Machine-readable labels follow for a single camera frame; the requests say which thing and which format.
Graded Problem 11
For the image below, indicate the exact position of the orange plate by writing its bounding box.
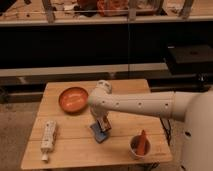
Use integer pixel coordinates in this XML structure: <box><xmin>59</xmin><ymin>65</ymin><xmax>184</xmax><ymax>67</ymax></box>
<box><xmin>58</xmin><ymin>87</ymin><xmax>88</xmax><ymax>113</ymax></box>

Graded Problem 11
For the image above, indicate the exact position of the blue eraser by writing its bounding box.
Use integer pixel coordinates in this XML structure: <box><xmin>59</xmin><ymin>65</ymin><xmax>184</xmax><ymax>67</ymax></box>
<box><xmin>90</xmin><ymin>120</ymin><xmax>111</xmax><ymax>143</ymax></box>

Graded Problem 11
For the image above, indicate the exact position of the black cable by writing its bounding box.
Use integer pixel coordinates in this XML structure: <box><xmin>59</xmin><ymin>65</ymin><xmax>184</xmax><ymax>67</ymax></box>
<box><xmin>160</xmin><ymin>117</ymin><xmax>172</xmax><ymax>147</ymax></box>

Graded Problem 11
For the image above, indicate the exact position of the black box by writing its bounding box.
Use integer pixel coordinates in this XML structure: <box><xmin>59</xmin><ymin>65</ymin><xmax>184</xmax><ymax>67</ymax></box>
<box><xmin>165</xmin><ymin>45</ymin><xmax>213</xmax><ymax>74</ymax></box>

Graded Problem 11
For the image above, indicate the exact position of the orange carrot toy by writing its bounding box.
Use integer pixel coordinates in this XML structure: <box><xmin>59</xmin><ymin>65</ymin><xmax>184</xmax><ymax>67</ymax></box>
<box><xmin>136</xmin><ymin>131</ymin><xmax>146</xmax><ymax>156</ymax></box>

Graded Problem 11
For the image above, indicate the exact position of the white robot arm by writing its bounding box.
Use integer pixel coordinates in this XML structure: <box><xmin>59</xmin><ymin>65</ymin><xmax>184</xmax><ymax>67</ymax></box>
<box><xmin>88</xmin><ymin>80</ymin><xmax>213</xmax><ymax>171</ymax></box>

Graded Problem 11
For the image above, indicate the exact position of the wooden table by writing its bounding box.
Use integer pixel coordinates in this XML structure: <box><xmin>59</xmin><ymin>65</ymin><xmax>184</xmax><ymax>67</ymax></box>
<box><xmin>21</xmin><ymin>82</ymin><xmax>172</xmax><ymax>170</ymax></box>

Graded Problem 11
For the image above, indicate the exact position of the white cup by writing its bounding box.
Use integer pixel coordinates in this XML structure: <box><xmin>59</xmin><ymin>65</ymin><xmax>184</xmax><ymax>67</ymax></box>
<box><xmin>129</xmin><ymin>135</ymin><xmax>151</xmax><ymax>160</ymax></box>

